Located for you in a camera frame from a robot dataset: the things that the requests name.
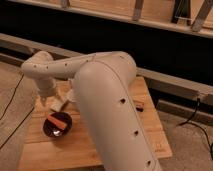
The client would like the black cable left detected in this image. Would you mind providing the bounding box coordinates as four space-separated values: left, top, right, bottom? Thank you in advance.
0 73 36 150

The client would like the dark ceramic cup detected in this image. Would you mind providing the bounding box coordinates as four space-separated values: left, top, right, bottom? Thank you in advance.
43 112 72 138

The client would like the black orange rectangular block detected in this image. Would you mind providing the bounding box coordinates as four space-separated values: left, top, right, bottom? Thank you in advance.
135 102 144 112

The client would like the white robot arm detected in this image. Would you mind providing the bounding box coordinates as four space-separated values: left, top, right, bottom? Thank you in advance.
21 51 162 171

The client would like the black cable right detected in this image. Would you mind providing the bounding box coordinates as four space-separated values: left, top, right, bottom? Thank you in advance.
176 96 213 161

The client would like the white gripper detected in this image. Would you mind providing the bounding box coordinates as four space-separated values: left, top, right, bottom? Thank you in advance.
37 79 61 107

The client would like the white sponge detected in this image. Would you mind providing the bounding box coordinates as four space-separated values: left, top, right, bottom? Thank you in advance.
50 98 69 112

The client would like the black cable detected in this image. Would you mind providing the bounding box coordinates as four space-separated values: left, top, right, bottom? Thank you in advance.
176 96 213 161
0 73 36 150

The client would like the wooden board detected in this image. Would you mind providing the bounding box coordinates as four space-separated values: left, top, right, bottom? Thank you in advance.
18 77 172 171

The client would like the orange block in cup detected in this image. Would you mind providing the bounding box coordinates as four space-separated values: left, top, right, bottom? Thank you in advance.
47 115 67 130

